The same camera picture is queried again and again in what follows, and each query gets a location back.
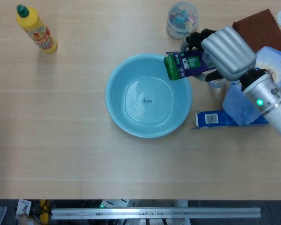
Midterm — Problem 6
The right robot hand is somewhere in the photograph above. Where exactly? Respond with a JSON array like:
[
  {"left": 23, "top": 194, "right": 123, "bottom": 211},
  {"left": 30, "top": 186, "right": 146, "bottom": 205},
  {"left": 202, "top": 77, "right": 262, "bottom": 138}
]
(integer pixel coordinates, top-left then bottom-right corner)
[{"left": 185, "top": 26, "right": 257, "bottom": 82}]

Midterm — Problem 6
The purple toothpaste box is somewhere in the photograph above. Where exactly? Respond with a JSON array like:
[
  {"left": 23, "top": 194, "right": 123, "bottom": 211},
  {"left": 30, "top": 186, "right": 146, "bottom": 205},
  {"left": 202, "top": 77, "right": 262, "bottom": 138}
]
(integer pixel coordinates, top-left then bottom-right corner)
[{"left": 163, "top": 48, "right": 217, "bottom": 81}]

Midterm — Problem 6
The light blue tissue pack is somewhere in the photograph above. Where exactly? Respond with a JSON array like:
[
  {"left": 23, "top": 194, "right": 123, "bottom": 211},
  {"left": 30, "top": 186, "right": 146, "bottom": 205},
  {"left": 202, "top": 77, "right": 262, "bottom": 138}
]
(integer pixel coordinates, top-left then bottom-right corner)
[{"left": 222, "top": 46, "right": 281, "bottom": 125}]

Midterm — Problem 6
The clear water bottle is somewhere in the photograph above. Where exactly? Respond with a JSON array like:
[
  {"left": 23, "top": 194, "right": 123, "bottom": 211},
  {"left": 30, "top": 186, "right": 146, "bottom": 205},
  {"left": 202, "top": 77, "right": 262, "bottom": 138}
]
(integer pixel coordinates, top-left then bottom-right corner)
[{"left": 207, "top": 78, "right": 227, "bottom": 91}]

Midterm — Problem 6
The brown folded cloth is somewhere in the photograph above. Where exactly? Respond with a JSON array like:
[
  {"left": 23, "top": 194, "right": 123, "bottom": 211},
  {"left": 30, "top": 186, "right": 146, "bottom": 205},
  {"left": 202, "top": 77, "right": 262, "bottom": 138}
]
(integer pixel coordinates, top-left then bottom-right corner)
[{"left": 232, "top": 8, "right": 281, "bottom": 54}]

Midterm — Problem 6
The clear jar of clips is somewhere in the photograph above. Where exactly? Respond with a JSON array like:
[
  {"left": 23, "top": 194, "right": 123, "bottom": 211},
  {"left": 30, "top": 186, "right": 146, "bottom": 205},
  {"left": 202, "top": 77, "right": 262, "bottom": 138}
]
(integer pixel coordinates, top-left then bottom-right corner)
[{"left": 166, "top": 1, "right": 200, "bottom": 40}]

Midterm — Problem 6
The blue cookie box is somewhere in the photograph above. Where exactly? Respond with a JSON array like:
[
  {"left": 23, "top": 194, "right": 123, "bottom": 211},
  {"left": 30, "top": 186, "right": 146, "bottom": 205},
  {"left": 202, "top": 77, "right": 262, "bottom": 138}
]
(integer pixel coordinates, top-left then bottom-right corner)
[{"left": 191, "top": 110, "right": 270, "bottom": 130}]

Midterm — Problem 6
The light blue plastic basin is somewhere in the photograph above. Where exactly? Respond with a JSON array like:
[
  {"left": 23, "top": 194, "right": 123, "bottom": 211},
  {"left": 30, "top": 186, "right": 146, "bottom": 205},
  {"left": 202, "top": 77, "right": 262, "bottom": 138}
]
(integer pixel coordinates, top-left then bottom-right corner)
[{"left": 105, "top": 53, "right": 193, "bottom": 138}]

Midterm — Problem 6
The yellow bottle with green cap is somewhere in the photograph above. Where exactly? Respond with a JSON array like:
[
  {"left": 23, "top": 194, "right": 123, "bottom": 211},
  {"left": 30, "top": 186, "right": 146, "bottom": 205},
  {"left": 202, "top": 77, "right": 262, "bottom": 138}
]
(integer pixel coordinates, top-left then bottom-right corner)
[{"left": 16, "top": 4, "right": 59, "bottom": 54}]

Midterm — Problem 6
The aluminium rail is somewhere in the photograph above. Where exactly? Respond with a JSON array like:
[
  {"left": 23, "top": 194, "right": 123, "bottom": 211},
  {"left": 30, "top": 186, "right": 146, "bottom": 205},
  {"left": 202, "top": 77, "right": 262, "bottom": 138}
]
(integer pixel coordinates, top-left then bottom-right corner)
[{"left": 51, "top": 207, "right": 262, "bottom": 220}]

